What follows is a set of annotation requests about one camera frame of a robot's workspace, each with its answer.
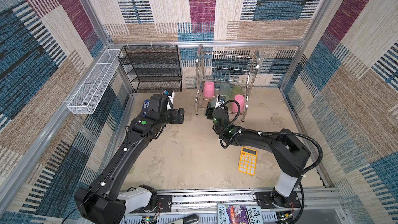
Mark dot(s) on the blue picture book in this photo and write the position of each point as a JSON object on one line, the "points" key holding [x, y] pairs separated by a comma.
{"points": [[145, 107]]}

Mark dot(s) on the yellow calculator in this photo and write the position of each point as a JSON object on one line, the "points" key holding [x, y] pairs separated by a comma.
{"points": [[247, 161]]}

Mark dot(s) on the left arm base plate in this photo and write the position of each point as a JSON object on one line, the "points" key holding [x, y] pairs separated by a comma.
{"points": [[163, 204]]}

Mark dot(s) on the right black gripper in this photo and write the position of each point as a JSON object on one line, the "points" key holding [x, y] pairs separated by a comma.
{"points": [[209, 112]]}

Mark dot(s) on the silver wire dish rack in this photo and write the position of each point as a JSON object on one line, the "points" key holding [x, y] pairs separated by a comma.
{"points": [[226, 67]]}

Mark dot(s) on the green translucent cup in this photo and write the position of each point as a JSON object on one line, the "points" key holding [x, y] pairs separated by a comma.
{"points": [[224, 98], [236, 90]]}

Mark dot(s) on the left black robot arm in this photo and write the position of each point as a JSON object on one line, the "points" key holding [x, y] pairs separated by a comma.
{"points": [[102, 202]]}

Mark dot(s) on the pink cup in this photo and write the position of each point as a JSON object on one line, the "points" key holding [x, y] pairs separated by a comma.
{"points": [[241, 101], [209, 90]]}

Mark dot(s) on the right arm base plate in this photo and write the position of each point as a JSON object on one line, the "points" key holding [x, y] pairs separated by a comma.
{"points": [[264, 199]]}

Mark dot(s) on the black mesh shelf rack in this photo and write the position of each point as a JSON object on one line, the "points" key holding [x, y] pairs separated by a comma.
{"points": [[151, 67]]}

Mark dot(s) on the white wire wall basket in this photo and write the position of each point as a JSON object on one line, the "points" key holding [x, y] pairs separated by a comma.
{"points": [[89, 94]]}

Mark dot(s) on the green translucent cup front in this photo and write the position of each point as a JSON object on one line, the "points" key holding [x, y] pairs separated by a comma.
{"points": [[224, 98]]}

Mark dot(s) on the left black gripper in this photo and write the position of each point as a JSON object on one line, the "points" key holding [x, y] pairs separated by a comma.
{"points": [[176, 118]]}

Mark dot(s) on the teal textured cup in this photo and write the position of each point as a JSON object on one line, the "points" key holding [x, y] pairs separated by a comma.
{"points": [[214, 103]]}

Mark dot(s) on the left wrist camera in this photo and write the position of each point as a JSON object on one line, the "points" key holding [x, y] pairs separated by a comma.
{"points": [[170, 94]]}

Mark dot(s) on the purple treehouse book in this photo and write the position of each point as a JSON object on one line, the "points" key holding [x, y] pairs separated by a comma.
{"points": [[238, 214]]}

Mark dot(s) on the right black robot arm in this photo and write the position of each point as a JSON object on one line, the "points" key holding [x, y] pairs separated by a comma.
{"points": [[290, 153]]}

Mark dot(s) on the teal translucent cup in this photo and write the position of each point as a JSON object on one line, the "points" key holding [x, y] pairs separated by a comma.
{"points": [[225, 89]]}

